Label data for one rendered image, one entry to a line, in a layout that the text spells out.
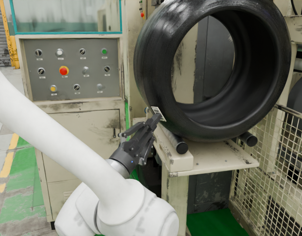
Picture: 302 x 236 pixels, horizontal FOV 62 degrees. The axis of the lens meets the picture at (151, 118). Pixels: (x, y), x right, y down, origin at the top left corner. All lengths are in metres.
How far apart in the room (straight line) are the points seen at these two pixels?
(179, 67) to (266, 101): 0.43
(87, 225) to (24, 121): 0.27
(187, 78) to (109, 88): 0.52
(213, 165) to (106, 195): 0.63
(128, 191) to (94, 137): 1.12
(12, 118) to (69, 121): 1.09
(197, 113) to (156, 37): 0.48
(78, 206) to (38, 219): 1.52
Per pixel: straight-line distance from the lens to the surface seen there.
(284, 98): 1.48
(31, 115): 0.48
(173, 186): 1.47
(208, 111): 1.20
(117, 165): 0.67
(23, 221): 2.16
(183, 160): 0.95
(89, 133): 1.58
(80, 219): 0.61
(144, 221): 0.50
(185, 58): 1.22
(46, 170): 1.71
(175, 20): 0.81
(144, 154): 0.78
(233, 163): 1.07
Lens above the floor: 1.32
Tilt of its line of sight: 20 degrees down
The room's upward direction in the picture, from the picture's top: straight up
